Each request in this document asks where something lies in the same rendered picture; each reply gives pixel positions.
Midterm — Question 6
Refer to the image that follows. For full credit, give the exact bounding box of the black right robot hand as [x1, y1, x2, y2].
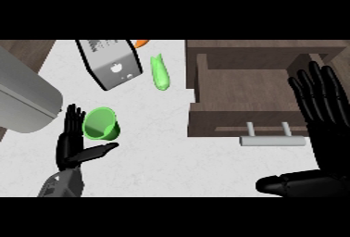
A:
[254, 60, 350, 198]

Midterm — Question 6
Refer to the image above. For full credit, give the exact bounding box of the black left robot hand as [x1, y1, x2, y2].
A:
[55, 103, 120, 171]

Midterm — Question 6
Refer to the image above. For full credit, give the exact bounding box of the green cup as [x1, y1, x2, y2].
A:
[82, 106, 123, 142]

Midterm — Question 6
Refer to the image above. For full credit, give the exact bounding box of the open brown wooden drawer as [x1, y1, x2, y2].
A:
[186, 53, 340, 138]

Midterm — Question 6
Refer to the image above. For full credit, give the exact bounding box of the grey rounded appliance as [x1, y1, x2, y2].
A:
[0, 45, 65, 134]

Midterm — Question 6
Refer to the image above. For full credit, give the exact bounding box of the grey box grater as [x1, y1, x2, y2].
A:
[74, 39, 145, 92]

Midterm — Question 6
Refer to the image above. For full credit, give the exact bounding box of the brown wooden cabinet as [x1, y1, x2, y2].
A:
[185, 39, 350, 91]

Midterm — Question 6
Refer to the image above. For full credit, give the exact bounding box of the green vegetable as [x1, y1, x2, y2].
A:
[150, 53, 172, 92]

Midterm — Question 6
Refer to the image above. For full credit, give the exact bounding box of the orange carrot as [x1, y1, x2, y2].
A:
[132, 39, 151, 49]

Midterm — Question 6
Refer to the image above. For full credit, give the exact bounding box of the grey drawer handle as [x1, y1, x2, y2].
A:
[240, 121, 308, 147]

